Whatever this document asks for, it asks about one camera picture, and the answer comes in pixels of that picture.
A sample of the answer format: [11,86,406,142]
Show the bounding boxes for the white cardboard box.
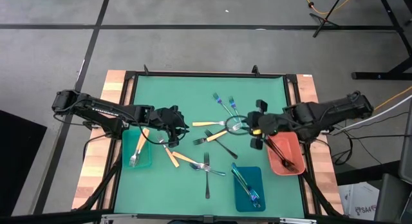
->
[337,181,381,222]

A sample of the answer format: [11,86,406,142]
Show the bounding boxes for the yellow cable with black knot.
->
[300,0,358,15]

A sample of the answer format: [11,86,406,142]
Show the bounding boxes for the wood handled fork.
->
[156,135,180,169]
[206,122,245,143]
[171,151,215,171]
[129,127,151,169]
[192,120,227,127]

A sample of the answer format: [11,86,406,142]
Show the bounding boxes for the teal plastic bin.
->
[121,127,153,170]

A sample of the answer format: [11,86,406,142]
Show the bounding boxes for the black floor mat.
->
[0,109,48,218]

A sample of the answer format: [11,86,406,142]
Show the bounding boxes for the black table frame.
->
[71,64,344,224]

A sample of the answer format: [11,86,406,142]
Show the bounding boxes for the dark gray cabinet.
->
[373,98,412,224]

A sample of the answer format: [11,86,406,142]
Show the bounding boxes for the black floor cable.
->
[331,111,412,165]

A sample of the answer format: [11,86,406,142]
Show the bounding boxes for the orange plastic bin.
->
[265,131,306,176]

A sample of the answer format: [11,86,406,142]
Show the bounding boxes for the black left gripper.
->
[151,104,191,148]

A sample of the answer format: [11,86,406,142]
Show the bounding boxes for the black stand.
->
[308,0,345,39]

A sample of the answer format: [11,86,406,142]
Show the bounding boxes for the white cable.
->
[333,94,412,131]

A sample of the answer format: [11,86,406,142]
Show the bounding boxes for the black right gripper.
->
[240,99,283,151]

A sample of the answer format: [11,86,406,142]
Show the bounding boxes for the blue plastic bin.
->
[233,166,267,213]

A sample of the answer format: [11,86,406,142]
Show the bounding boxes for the yellow extension cable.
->
[373,85,412,111]

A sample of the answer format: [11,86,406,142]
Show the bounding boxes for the iridescent fork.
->
[228,95,241,119]
[239,178,261,209]
[189,162,227,177]
[230,162,255,199]
[212,92,238,121]
[231,170,258,202]

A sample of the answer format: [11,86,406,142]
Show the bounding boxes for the teal green table mat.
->
[114,75,306,218]

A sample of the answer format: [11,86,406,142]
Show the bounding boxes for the black desk frame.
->
[323,0,412,80]

